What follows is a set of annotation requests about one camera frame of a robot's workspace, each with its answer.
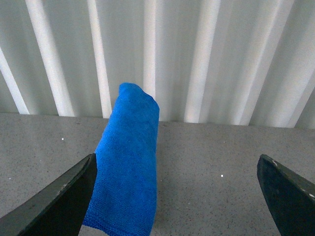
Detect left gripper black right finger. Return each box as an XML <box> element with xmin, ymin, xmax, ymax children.
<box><xmin>257</xmin><ymin>154</ymin><xmax>315</xmax><ymax>236</ymax></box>

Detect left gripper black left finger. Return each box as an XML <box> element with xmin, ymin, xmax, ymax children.
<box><xmin>0</xmin><ymin>153</ymin><xmax>97</xmax><ymax>236</ymax></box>

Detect blue microfiber cloth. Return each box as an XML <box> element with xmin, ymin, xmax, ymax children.
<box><xmin>83</xmin><ymin>83</ymin><xmax>159</xmax><ymax>236</ymax></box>

